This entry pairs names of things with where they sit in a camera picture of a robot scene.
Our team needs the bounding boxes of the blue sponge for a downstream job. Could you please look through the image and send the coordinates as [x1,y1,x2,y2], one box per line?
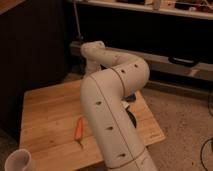
[125,94,136,102]

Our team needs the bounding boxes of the wooden table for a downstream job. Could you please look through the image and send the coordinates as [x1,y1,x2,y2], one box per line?
[18,78,166,171]

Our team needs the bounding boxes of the grey long case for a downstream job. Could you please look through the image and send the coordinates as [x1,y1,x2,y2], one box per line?
[70,41,213,82]

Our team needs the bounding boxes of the green bowl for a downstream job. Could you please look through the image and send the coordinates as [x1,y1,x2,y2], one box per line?
[127,110,137,128]

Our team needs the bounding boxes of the black cable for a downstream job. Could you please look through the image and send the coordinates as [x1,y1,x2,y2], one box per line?
[199,93,213,171]

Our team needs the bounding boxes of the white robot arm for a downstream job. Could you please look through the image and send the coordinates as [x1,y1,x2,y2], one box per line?
[80,41,157,171]

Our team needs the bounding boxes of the white cup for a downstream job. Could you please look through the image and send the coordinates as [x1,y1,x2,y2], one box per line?
[4,149,36,171]

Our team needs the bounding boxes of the metal pole stand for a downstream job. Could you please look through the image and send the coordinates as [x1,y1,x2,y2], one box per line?
[73,0,83,43]

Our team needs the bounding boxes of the orange carrot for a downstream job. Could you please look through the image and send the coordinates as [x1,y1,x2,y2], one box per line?
[74,117,83,146]

